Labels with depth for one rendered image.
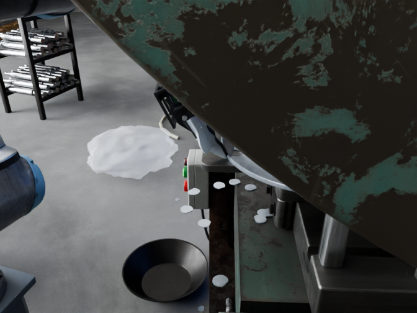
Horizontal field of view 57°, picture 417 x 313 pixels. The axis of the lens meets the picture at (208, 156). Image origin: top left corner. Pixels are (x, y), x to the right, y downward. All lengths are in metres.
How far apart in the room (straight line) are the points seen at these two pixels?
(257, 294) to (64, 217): 1.39
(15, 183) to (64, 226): 0.97
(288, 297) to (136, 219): 1.26
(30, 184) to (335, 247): 0.60
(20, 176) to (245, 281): 0.50
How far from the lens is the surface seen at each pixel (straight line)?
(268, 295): 0.56
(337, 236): 0.50
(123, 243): 1.64
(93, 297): 1.47
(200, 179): 0.90
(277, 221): 0.65
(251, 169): 0.55
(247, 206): 0.71
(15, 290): 0.91
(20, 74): 3.02
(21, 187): 0.85
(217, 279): 0.57
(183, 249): 1.51
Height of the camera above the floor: 1.06
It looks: 29 degrees down
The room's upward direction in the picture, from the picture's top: straight up
